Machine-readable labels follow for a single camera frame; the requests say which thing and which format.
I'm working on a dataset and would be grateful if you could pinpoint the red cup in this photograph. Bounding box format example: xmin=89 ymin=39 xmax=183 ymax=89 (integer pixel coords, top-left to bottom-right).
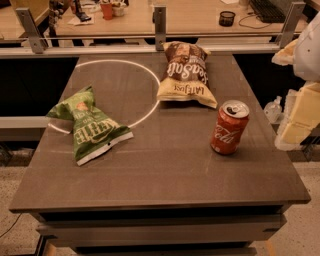
xmin=100 ymin=0 xmax=113 ymax=20

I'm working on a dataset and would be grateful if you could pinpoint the black cable on desk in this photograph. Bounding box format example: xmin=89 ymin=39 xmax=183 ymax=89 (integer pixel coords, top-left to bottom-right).
xmin=237 ymin=12 xmax=273 ymax=30

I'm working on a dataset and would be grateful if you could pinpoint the metal bracket post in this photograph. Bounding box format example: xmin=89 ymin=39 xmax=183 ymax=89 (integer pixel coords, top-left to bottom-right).
xmin=16 ymin=7 xmax=47 ymax=54
xmin=276 ymin=1 xmax=306 ymax=49
xmin=153 ymin=5 xmax=166 ymax=51

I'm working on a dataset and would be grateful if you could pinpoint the middle metal bracket post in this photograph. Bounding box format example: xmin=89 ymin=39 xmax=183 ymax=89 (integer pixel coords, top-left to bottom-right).
xmin=153 ymin=5 xmax=166 ymax=51

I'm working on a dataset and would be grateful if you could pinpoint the black stapler on paper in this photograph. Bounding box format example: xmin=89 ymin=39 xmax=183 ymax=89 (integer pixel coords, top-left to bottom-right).
xmin=69 ymin=0 xmax=92 ymax=23

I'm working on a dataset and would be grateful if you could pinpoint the black mesh cup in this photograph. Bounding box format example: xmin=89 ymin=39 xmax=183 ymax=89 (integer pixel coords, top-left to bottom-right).
xmin=219 ymin=11 xmax=236 ymax=27

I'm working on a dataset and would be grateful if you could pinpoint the brown sea salt chip bag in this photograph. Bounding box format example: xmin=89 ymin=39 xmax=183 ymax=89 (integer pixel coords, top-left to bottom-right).
xmin=157 ymin=41 xmax=218 ymax=109

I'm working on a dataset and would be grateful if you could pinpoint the black keyboard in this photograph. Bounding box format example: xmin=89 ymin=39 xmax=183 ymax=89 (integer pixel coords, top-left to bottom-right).
xmin=250 ymin=0 xmax=286 ymax=23

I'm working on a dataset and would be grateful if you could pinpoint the red coke can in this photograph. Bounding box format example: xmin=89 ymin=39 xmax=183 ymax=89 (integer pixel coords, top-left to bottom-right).
xmin=211 ymin=100 xmax=250 ymax=155

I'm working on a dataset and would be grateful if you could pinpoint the left metal bracket post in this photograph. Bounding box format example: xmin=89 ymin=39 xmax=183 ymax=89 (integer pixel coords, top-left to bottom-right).
xmin=16 ymin=7 xmax=47 ymax=54

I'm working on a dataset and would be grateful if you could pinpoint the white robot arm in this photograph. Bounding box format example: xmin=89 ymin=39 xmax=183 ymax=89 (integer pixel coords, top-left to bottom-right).
xmin=272 ymin=13 xmax=320 ymax=151

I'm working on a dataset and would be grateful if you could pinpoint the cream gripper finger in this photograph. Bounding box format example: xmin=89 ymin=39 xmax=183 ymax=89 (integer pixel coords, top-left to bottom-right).
xmin=275 ymin=82 xmax=320 ymax=151
xmin=271 ymin=39 xmax=298 ymax=66

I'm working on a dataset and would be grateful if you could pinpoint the clear sanitizer bottle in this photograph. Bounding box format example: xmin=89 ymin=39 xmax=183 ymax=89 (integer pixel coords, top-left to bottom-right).
xmin=264 ymin=96 xmax=282 ymax=123

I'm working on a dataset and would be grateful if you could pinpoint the metal rail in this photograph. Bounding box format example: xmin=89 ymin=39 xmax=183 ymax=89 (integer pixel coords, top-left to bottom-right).
xmin=0 ymin=44 xmax=280 ymax=59

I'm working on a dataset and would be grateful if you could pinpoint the green kettle chip bag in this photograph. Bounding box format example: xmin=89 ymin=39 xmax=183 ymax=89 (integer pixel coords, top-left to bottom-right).
xmin=47 ymin=86 xmax=133 ymax=166

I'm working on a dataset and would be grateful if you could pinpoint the right metal bracket post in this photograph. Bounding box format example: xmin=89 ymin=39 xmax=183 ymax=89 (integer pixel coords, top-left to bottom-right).
xmin=276 ymin=1 xmax=306 ymax=49

